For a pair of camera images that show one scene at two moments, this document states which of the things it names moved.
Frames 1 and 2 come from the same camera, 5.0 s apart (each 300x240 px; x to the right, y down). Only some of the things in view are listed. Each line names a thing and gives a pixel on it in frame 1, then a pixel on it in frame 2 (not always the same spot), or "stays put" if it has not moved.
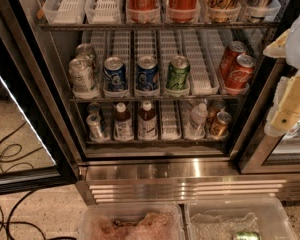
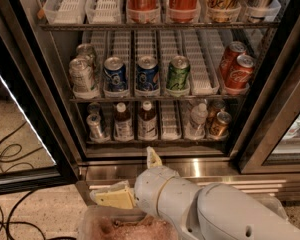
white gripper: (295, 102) -> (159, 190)
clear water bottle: (196, 123) stays put
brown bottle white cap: (123, 124) stays put
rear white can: (86, 51) stays put
